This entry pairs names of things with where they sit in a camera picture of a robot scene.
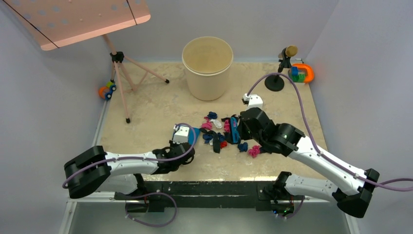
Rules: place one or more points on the pink paper scrap right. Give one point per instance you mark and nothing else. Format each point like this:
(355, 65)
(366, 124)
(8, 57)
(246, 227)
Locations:
(227, 125)

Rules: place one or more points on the black paper scrap by brush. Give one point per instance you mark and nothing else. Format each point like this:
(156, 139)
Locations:
(228, 118)

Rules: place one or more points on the orange wheeled toy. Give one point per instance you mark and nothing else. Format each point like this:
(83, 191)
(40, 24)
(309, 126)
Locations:
(106, 92)

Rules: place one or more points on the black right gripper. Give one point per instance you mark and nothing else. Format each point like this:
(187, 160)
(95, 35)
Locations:
(243, 135)

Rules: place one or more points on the blue paper scrap front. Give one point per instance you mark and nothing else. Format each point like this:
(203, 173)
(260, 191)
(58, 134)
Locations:
(243, 147)

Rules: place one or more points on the black paper scrap front right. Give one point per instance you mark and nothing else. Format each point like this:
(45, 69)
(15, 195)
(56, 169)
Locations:
(264, 150)

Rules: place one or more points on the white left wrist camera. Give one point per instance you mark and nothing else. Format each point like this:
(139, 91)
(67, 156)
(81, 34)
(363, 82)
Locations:
(180, 134)

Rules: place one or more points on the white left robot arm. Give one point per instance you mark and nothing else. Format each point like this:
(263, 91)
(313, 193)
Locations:
(96, 170)

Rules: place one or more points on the pink paper scrap front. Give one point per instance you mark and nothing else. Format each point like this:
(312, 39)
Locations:
(254, 151)

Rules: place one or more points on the pink paper scrap left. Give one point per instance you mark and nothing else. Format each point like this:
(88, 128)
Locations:
(207, 124)

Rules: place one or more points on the blue hand brush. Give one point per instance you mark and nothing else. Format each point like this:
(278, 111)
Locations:
(235, 136)

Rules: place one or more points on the blue scrap by bin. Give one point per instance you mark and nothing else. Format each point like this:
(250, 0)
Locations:
(212, 115)

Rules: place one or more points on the orange colourful block toy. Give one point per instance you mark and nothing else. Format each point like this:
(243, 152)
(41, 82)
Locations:
(301, 73)

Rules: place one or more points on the black microphone stand toy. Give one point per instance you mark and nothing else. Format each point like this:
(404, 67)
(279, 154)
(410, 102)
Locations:
(274, 82)

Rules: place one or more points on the pink paper scrap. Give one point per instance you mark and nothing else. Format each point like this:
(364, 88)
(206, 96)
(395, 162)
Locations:
(207, 124)
(227, 125)
(254, 151)

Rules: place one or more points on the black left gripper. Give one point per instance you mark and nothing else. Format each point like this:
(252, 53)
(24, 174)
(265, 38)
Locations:
(171, 144)

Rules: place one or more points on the blue dustpan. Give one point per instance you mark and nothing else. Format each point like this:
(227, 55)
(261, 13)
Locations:
(193, 135)

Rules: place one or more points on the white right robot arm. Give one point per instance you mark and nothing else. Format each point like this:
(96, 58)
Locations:
(344, 184)

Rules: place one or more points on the black paper scrap centre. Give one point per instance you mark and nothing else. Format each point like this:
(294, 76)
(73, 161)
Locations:
(229, 138)

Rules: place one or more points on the pink music stand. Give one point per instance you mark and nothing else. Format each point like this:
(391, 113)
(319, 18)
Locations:
(58, 23)

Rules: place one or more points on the beige round bin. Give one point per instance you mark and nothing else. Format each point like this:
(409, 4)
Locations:
(207, 61)

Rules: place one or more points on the long black paper scrap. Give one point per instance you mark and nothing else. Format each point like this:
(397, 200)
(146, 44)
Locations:
(216, 142)

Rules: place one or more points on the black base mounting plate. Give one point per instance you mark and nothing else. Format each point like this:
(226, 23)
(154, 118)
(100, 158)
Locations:
(156, 196)

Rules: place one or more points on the dark blue scrap front left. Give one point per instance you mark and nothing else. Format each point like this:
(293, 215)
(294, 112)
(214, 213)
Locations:
(208, 139)

